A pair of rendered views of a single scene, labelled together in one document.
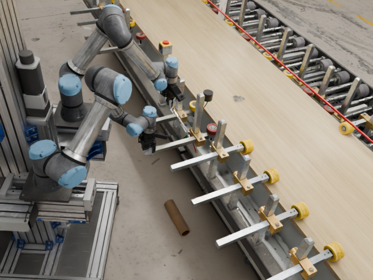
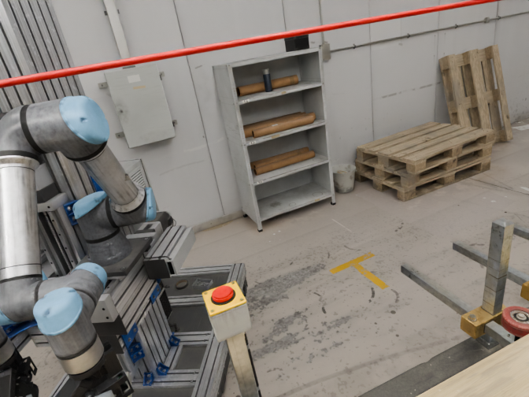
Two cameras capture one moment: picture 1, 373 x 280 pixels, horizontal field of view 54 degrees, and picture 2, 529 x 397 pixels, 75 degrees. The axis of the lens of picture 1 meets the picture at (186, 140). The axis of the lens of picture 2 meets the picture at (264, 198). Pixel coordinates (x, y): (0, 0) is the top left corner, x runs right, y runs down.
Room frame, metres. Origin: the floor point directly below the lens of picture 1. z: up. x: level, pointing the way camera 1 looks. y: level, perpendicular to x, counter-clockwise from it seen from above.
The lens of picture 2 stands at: (2.41, -0.26, 1.63)
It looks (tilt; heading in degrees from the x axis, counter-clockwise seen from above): 24 degrees down; 104
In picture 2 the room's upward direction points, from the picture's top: 10 degrees counter-clockwise
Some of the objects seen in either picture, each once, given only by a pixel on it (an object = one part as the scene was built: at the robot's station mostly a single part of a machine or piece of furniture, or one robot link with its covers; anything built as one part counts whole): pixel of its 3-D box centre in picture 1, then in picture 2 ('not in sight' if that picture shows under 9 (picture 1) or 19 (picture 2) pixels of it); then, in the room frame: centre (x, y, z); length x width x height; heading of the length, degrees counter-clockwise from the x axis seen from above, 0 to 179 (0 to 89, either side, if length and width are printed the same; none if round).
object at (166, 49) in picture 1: (165, 48); (227, 312); (2.17, 0.22, 1.18); 0.07 x 0.07 x 0.08; 32
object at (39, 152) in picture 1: (45, 156); not in sight; (1.07, 0.61, 1.21); 0.13 x 0.12 x 0.14; 61
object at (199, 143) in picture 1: (197, 136); not in sight; (1.72, -0.07, 0.85); 0.14 x 0.06 x 0.05; 32
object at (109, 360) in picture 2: (169, 88); (99, 378); (1.89, 0.15, 1.07); 0.09 x 0.08 x 0.12; 52
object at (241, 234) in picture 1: (261, 226); not in sight; (1.04, -0.41, 0.95); 0.50 x 0.04 x 0.04; 122
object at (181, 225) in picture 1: (176, 217); not in sight; (1.65, 0.00, 0.04); 0.30 x 0.08 x 0.08; 32
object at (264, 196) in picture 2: not in sight; (278, 140); (1.82, 2.99, 0.78); 0.90 x 0.45 x 1.55; 34
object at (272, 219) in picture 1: (269, 219); not in sight; (1.08, -0.46, 0.95); 0.14 x 0.06 x 0.05; 32
